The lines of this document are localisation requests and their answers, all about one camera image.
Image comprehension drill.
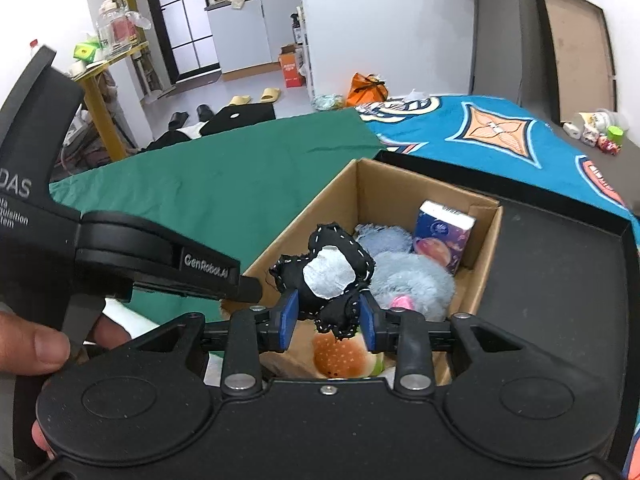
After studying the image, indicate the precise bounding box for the orange hamburger plush toy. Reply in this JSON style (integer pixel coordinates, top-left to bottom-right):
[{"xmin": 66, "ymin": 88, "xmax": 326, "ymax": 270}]
[{"xmin": 311, "ymin": 332, "xmax": 384, "ymax": 379}]

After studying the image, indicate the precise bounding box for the grey fluffy plush toy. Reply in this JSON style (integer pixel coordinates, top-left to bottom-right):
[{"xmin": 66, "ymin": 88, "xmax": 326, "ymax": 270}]
[{"xmin": 369, "ymin": 252, "xmax": 456, "ymax": 322}]

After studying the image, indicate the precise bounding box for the black stitched fabric toy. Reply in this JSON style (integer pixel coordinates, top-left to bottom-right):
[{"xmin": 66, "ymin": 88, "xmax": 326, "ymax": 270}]
[{"xmin": 269, "ymin": 223, "xmax": 375, "ymax": 339}]

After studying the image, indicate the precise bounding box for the blue tissue pack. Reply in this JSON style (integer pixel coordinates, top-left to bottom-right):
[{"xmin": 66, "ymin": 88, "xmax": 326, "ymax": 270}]
[{"xmin": 412, "ymin": 200, "xmax": 476, "ymax": 275}]

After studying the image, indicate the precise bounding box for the person's left hand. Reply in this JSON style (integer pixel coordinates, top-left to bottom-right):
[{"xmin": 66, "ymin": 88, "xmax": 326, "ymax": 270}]
[{"xmin": 0, "ymin": 309, "xmax": 132, "ymax": 461}]

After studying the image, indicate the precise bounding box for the brown cardboard box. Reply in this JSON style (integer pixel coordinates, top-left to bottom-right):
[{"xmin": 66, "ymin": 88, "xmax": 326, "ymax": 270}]
[{"xmin": 246, "ymin": 159, "xmax": 503, "ymax": 321}]

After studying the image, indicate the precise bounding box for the black slipper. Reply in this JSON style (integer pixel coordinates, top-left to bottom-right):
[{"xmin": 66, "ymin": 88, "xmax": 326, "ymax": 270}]
[{"xmin": 167, "ymin": 112, "xmax": 190, "ymax": 131}]

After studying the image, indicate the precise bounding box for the large black tray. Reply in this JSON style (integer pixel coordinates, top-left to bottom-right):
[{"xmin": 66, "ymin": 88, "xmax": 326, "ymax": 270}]
[{"xmin": 372, "ymin": 148, "xmax": 640, "ymax": 470}]

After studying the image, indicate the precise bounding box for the black dice-pattern stool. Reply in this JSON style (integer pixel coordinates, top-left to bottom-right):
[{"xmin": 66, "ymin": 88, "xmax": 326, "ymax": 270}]
[{"xmin": 200, "ymin": 103, "xmax": 276, "ymax": 136}]

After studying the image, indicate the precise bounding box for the yellow slipper left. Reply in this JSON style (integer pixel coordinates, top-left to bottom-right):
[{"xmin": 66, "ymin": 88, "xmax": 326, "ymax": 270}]
[{"xmin": 229, "ymin": 96, "xmax": 252, "ymax": 106}]

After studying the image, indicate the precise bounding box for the yellow slipper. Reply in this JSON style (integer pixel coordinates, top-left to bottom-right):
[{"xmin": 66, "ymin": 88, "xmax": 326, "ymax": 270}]
[
  {"xmin": 229, "ymin": 96, "xmax": 252, "ymax": 106},
  {"xmin": 260, "ymin": 88, "xmax": 281, "ymax": 104}
]

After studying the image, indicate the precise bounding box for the yellow slipper right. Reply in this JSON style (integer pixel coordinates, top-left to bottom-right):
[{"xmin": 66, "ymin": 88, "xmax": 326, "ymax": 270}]
[{"xmin": 260, "ymin": 88, "xmax": 281, "ymax": 104}]

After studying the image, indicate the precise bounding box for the blue patterned blanket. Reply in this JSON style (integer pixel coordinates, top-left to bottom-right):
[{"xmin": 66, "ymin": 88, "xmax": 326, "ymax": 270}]
[{"xmin": 356, "ymin": 96, "xmax": 639, "ymax": 234}]

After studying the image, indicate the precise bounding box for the orange gift bag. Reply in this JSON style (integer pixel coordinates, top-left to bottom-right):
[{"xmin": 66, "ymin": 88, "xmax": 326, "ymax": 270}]
[{"xmin": 345, "ymin": 73, "xmax": 388, "ymax": 107}]

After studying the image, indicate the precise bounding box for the orange cardboard box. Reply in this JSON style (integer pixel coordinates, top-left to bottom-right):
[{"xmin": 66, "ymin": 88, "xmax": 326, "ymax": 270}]
[{"xmin": 279, "ymin": 44, "xmax": 306, "ymax": 88}]

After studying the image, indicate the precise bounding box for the white kitchen cabinet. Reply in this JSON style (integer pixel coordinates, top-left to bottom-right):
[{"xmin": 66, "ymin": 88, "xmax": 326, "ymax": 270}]
[{"xmin": 206, "ymin": 0, "xmax": 302, "ymax": 78}]

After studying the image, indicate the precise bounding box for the black-framed glass door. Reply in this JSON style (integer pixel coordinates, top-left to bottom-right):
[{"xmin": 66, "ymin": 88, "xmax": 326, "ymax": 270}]
[{"xmin": 148, "ymin": 0, "xmax": 219, "ymax": 84}]

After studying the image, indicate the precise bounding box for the grey door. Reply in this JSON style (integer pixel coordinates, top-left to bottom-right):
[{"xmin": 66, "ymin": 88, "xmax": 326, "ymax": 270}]
[{"xmin": 471, "ymin": 0, "xmax": 544, "ymax": 110}]

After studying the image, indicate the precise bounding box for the green lidded jar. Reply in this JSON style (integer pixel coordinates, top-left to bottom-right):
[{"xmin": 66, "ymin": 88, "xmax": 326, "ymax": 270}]
[{"xmin": 606, "ymin": 125, "xmax": 625, "ymax": 146}]

